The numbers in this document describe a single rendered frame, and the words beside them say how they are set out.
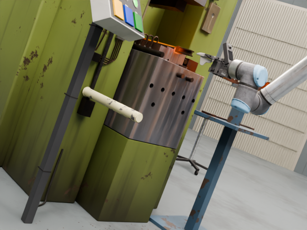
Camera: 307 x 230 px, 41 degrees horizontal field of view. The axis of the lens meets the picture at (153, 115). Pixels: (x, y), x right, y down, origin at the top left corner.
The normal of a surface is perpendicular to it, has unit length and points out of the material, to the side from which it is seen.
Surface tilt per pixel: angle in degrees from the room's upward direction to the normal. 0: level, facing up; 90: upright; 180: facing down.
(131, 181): 90
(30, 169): 90
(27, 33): 90
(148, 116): 90
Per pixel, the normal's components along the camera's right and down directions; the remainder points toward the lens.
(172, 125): 0.63, 0.30
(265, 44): -0.34, -0.05
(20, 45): -0.69, -0.21
